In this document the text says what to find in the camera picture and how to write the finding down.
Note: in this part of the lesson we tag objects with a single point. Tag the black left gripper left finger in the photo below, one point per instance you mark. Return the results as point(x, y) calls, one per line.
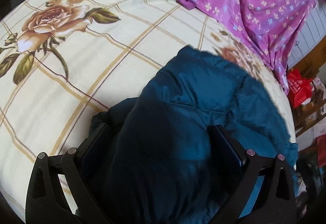
point(45, 199)

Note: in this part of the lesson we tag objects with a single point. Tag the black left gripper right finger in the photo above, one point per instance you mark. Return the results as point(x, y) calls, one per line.
point(259, 189)

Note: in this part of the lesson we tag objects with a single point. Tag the teal blue puffer jacket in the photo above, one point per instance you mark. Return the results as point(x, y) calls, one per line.
point(155, 161)

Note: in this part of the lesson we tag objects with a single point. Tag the red plastic bag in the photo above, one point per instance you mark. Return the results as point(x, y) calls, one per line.
point(299, 88)

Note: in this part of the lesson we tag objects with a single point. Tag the cream rose-print bed cover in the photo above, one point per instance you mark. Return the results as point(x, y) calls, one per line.
point(63, 61)

